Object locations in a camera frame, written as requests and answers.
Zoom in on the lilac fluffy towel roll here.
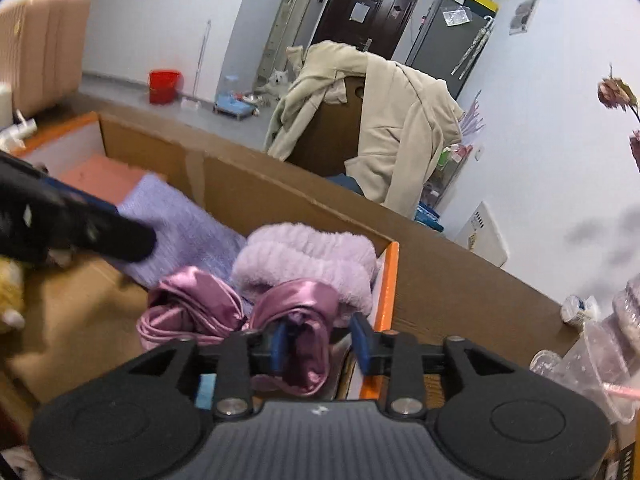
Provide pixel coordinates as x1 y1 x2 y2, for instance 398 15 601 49
231 222 378 327

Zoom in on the pink satin cloth bundle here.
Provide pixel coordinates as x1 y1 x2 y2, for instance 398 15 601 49
137 266 338 396

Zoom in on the purple knitted cloth pouch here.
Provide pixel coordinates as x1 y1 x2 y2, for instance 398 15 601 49
108 177 246 288

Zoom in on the white yellow alpaca plush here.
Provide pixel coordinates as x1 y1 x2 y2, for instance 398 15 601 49
0 257 25 334

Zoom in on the pink tan sponge block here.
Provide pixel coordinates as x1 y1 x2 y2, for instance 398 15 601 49
58 155 167 206

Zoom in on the red orange cardboard box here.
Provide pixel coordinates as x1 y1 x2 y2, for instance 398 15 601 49
1 112 399 448

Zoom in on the pink ribbed suitcase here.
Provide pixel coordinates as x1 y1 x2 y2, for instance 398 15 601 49
1 0 91 118

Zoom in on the red bucket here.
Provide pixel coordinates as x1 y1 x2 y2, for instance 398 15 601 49
149 70 182 105

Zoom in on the wooden chair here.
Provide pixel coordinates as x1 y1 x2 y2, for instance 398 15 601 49
286 77 366 178

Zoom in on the beige jacket on chair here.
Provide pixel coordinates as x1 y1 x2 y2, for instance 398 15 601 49
265 40 464 220

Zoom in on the clear plastic cup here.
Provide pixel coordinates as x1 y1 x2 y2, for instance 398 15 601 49
529 321 639 425

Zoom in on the white dog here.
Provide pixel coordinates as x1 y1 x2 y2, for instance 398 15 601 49
254 70 291 100

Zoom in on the glass vase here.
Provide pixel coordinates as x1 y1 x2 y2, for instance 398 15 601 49
612 274 640 353

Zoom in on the dark grey refrigerator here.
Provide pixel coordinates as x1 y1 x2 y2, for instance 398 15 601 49
405 0 499 99

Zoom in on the dark brown entrance door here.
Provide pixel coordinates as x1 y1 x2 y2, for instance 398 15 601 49
310 0 418 60

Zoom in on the dried pink rose bouquet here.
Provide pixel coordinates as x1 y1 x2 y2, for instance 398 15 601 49
596 62 640 172

